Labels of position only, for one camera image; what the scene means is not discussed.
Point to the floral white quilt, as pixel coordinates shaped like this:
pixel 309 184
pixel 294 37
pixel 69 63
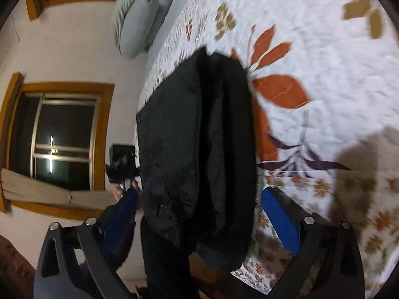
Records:
pixel 324 79

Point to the grey pillow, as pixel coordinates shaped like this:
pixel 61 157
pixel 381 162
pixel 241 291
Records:
pixel 135 23

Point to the beige curtain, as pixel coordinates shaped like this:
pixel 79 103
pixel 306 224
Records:
pixel 17 187

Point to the lower wooden framed window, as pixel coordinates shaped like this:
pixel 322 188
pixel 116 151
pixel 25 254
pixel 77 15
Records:
pixel 56 132

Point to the black pants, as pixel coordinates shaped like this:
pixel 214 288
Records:
pixel 197 153

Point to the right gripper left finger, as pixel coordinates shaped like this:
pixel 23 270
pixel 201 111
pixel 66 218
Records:
pixel 117 224

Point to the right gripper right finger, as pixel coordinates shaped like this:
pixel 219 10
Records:
pixel 281 211

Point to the person's hand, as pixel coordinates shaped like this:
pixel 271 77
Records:
pixel 120 190

